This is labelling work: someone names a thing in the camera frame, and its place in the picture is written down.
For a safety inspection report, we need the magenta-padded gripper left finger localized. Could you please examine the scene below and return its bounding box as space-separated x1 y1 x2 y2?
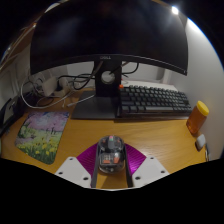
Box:
54 142 101 189

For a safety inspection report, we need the black cables bundle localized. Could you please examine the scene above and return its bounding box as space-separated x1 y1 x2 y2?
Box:
58 61 139 91

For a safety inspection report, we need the white cable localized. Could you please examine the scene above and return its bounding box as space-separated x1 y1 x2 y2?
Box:
20 74 96 109

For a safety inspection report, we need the black curved monitor with stand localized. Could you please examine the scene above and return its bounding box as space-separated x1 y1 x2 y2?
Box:
29 0 189 120

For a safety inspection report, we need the black mechanical keyboard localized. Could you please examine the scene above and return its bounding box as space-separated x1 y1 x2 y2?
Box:
117 84 194 118

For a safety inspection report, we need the small white earbuds case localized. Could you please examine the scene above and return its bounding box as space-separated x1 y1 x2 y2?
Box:
194 133 207 151

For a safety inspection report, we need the orange bottle with yellow lid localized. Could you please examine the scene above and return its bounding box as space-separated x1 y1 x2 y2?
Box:
185 100 210 135

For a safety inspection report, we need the silver pen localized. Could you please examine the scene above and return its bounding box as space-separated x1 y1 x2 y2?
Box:
203 143 213 162

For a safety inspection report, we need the wooden wall shelf unit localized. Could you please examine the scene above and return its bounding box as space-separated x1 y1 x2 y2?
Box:
0 19 38 68

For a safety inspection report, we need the floral landscape print mouse pad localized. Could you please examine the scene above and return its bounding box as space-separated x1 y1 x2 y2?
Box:
14 110 70 165

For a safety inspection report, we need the white light bar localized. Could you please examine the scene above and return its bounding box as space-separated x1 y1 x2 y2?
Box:
170 5 180 16

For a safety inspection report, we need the silver mini computer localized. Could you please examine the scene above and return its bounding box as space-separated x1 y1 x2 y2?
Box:
2 99 16 126

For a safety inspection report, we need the black desktop stand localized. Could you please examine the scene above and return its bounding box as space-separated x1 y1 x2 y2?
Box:
0 94 28 136

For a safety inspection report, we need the white power strip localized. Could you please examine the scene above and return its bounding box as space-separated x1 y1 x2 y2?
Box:
39 77 69 98

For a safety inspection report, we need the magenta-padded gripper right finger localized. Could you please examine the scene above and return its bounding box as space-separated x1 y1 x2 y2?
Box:
123 143 170 188

